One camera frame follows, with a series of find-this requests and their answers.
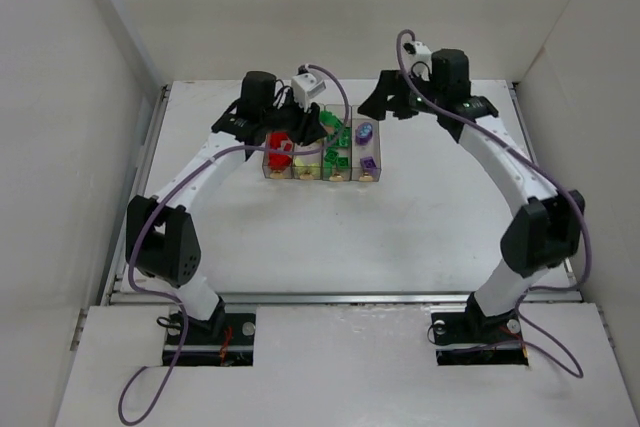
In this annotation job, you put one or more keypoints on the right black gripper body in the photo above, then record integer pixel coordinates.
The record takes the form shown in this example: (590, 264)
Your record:
(395, 97)

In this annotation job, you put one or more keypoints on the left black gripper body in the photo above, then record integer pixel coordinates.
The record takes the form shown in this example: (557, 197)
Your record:
(298, 120)

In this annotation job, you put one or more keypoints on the red lego brick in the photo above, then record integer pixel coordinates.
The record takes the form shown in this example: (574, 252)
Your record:
(280, 146)

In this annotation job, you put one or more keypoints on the light green square lego brick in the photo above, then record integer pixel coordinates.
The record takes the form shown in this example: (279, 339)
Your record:
(305, 166)

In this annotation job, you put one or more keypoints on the dark green lego cluster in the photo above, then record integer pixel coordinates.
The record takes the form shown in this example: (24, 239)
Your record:
(337, 156)

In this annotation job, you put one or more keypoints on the purple green flower lego figure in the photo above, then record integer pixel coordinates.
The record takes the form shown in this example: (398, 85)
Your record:
(363, 133)

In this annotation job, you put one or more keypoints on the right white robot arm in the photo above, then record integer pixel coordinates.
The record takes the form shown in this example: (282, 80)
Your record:
(546, 220)

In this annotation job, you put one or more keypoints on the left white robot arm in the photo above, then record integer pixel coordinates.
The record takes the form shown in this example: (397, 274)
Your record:
(161, 238)

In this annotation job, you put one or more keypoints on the clear bin for red legos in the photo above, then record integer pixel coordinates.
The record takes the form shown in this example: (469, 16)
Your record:
(275, 175)

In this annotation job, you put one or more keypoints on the clear bin for light green legos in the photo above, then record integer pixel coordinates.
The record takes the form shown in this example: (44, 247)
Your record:
(314, 152)

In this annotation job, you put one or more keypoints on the clear bin for purple legos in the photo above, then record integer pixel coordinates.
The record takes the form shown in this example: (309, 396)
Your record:
(370, 149)

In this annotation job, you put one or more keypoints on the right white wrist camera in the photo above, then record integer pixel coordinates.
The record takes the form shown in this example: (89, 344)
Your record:
(417, 51)

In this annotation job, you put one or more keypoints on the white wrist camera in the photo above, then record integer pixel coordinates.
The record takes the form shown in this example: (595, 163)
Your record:
(305, 88)
(417, 51)

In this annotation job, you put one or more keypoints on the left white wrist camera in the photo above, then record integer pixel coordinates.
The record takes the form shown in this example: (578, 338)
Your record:
(305, 88)

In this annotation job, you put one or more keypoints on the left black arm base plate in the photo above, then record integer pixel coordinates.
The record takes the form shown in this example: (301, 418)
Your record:
(229, 344)

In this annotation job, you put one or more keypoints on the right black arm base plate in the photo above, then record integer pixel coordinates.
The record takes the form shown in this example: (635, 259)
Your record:
(460, 341)

